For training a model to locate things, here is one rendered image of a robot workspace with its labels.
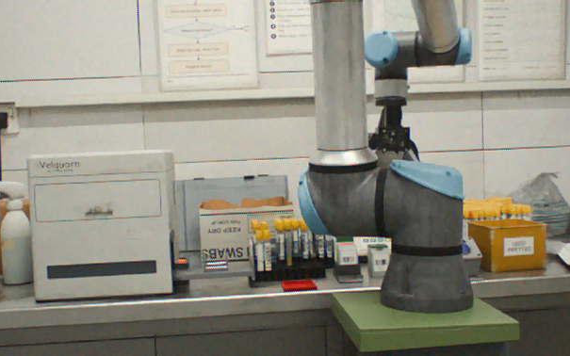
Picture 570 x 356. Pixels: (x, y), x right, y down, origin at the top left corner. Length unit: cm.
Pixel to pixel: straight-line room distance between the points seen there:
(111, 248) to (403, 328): 66
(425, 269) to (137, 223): 61
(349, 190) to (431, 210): 13
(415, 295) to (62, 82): 133
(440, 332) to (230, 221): 81
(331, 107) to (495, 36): 119
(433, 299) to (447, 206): 15
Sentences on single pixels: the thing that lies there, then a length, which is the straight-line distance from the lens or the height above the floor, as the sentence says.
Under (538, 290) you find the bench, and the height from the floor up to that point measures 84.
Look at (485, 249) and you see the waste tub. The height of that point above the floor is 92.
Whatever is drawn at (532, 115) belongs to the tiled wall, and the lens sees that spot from 224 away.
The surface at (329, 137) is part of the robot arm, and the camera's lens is 108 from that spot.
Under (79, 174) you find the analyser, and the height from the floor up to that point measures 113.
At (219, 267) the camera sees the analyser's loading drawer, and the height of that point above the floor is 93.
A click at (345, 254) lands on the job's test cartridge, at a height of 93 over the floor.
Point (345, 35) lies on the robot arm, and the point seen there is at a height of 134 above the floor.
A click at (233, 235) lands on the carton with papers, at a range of 167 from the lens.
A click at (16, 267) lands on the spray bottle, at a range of 167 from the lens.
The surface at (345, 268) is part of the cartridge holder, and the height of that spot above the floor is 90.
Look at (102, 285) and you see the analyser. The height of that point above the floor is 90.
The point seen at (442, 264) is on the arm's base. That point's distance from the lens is 107.
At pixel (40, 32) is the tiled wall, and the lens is 210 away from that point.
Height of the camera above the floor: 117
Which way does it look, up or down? 3 degrees down
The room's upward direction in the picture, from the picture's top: 2 degrees counter-clockwise
